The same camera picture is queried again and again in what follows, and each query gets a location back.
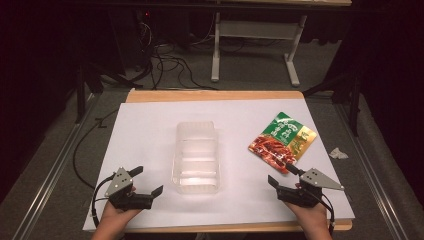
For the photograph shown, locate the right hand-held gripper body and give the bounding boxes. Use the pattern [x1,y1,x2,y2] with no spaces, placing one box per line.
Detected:
[275,167,345,209]

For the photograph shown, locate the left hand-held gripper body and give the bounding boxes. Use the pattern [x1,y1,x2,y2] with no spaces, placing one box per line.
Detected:
[104,166,155,212]

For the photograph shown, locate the green and red snack packet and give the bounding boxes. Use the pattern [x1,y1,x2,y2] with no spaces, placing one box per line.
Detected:
[247,111,318,175]

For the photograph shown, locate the clear plastic tray container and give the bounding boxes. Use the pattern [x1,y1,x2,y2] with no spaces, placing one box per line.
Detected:
[171,120,221,195]

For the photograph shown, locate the person's left hand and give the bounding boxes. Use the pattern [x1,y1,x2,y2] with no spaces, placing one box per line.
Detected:
[99,185,143,226]

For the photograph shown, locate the person's right hand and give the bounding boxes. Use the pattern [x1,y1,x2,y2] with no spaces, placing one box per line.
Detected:
[284,183,330,228]

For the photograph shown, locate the white paper sheet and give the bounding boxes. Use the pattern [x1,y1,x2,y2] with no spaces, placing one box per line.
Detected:
[82,98,356,232]

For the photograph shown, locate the crumpled white paper scrap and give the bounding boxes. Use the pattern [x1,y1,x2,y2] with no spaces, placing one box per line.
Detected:
[328,147,350,160]

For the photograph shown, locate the black metal stand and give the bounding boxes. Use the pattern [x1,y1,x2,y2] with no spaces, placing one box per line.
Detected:
[74,63,144,124]
[301,71,363,137]

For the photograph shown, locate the light wooden desktop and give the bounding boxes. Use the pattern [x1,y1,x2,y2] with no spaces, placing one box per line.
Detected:
[216,0,353,7]

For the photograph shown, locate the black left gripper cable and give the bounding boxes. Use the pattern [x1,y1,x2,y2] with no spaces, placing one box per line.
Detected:
[91,174,116,230]

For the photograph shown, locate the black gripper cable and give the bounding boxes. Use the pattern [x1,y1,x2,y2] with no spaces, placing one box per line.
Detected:
[311,191,336,235]
[91,174,116,230]

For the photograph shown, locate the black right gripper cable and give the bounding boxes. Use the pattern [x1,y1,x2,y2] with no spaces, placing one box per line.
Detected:
[311,191,336,235]

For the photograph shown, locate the thin black floor cable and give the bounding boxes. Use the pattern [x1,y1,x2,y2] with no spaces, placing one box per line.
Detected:
[72,109,119,190]

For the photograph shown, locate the metal floor rail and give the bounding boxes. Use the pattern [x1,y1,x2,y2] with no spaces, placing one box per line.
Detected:
[11,93,101,240]
[334,103,416,240]

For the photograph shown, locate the tangle of black floor cables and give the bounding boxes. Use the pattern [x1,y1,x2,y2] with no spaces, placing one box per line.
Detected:
[133,19,221,92]

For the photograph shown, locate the white metal desk frame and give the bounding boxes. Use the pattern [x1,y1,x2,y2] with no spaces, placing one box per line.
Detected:
[210,11,308,88]

